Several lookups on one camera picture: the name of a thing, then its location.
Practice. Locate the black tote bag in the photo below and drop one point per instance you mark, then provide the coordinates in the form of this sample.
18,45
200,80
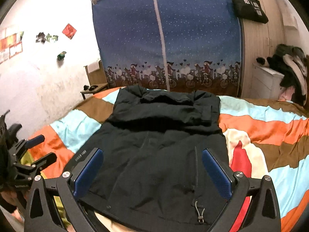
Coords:
250,10

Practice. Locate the person's left hand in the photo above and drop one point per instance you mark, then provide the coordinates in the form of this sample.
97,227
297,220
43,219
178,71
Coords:
8,202

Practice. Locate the wooden wardrobe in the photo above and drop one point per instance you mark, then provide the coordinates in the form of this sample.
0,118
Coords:
260,40

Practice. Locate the dark green padded jacket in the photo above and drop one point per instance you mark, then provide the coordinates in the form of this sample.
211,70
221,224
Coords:
152,177

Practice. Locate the red square wall sticker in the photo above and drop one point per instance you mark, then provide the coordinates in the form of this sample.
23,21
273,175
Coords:
69,31

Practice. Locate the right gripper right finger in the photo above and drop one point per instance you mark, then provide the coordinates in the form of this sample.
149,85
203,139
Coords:
263,212

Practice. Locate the blue fabric wardrobe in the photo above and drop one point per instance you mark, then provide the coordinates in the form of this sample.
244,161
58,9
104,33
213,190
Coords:
175,45

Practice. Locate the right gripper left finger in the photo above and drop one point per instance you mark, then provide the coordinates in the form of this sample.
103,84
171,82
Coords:
42,212

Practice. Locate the small dark side table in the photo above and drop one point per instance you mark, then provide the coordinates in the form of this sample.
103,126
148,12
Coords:
101,87

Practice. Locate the black objects on table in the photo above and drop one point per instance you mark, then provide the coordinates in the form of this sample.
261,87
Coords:
90,88

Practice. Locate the colourful striped bed cover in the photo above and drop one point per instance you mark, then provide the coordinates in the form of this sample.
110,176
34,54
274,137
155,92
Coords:
272,135

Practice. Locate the green wall hook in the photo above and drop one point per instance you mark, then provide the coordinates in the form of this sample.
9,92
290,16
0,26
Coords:
61,56

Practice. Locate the pile of clothes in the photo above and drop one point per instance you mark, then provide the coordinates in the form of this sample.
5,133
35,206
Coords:
292,62

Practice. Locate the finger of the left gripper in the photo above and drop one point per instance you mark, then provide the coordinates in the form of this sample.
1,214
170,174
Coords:
36,162
23,145

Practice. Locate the red white wall posters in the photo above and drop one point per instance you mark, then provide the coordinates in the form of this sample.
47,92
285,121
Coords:
11,43

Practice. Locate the green black wall stickers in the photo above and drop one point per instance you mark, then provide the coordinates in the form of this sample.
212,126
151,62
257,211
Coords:
42,38

